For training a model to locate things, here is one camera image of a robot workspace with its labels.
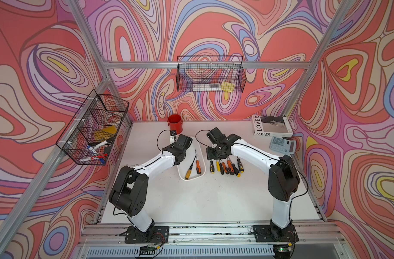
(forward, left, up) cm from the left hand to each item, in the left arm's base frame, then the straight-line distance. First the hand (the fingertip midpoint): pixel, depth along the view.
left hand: (176, 149), depth 92 cm
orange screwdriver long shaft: (-10, -32, -8) cm, 34 cm away
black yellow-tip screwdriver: (-9, -35, -9) cm, 37 cm away
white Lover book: (+25, -65, -6) cm, 70 cm away
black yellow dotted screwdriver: (-6, -38, -9) cm, 39 cm away
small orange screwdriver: (-8, -29, -8) cm, 31 cm away
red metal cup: (+22, +3, 0) cm, 22 cm away
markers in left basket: (-11, +32, +15) cm, 37 cm away
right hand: (-6, -21, -2) cm, 22 cm away
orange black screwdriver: (-8, -13, -8) cm, 17 cm away
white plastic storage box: (-7, -10, -8) cm, 14 cm away
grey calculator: (+10, -68, -8) cm, 69 cm away
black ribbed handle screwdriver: (-7, -27, -10) cm, 29 cm away
